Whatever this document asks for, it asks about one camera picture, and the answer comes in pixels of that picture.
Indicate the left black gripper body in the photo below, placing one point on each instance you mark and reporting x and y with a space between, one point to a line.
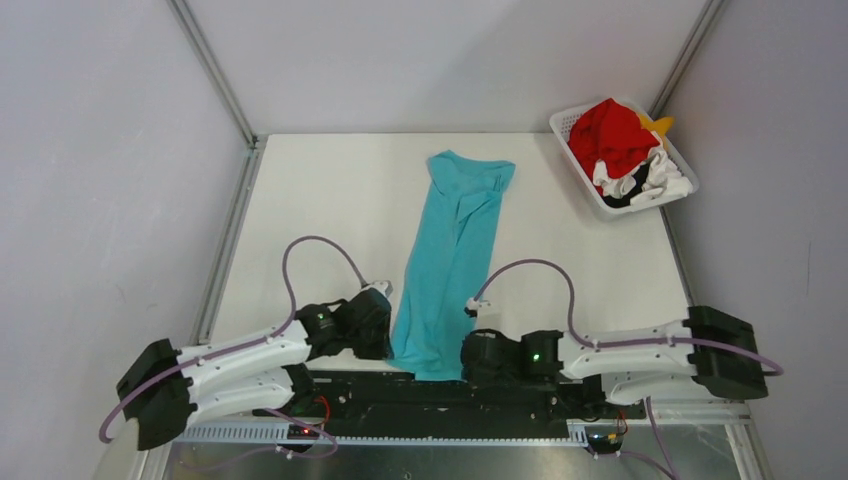
371 344

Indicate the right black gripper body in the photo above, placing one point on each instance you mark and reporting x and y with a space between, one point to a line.
484 378

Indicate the teal t shirt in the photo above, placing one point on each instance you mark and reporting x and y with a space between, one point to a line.
448 263

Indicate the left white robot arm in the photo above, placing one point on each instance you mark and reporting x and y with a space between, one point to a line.
167 390

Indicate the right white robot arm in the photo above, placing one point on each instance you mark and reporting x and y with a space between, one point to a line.
709 354

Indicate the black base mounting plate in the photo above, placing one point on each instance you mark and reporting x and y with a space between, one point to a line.
374 403

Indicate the left controller board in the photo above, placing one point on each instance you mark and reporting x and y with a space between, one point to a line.
305 432

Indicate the controller board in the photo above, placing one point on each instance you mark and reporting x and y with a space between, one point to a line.
604 444
305 432

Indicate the right controller board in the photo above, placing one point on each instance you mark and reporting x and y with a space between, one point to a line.
604 444

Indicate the white and black t shirt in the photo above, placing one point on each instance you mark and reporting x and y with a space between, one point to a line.
656 178

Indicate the red t shirt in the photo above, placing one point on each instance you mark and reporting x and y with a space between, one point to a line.
613 134

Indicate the yellow t shirt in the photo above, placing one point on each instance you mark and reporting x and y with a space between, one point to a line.
660 126

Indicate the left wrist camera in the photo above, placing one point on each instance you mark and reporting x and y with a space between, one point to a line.
384 287

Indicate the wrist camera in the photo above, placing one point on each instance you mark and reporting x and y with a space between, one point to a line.
474 307
384 287

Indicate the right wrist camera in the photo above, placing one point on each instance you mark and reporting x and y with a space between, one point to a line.
474 307

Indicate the white slotted cable duct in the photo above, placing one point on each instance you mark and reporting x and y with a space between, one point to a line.
234 432

